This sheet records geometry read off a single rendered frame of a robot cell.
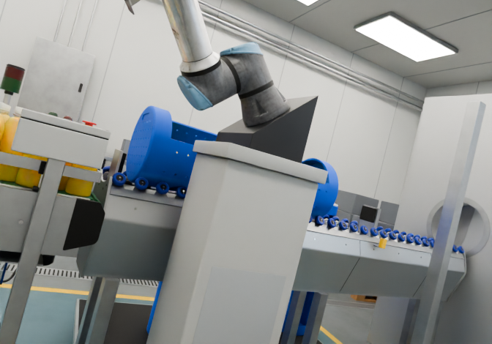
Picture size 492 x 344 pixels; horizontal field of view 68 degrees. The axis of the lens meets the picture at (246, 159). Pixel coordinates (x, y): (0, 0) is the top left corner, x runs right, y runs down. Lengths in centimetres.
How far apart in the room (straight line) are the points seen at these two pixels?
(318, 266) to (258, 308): 71
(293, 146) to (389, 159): 575
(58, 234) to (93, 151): 27
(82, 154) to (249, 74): 49
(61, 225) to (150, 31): 406
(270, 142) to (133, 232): 55
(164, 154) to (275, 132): 40
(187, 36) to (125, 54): 392
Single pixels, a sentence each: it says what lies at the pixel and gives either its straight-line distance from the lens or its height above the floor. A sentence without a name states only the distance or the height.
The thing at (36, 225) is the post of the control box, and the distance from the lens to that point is 104.
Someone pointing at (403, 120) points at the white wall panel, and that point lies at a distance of 700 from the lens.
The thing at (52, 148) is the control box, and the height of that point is 103.
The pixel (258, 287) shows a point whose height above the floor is 79.
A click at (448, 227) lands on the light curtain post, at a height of 108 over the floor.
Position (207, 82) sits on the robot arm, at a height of 130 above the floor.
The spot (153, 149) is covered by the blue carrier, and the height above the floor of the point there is 108.
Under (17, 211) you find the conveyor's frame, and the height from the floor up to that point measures 84.
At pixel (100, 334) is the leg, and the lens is 143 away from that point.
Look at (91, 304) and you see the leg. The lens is 153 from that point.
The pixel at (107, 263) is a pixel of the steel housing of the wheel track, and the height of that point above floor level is 68.
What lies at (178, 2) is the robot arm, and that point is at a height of 144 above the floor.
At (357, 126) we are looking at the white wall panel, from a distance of 630.
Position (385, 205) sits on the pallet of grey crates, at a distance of 501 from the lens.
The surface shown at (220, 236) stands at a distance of 97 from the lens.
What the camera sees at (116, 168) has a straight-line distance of 130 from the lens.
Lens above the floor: 108
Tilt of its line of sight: 2 degrees up
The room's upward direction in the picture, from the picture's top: 15 degrees clockwise
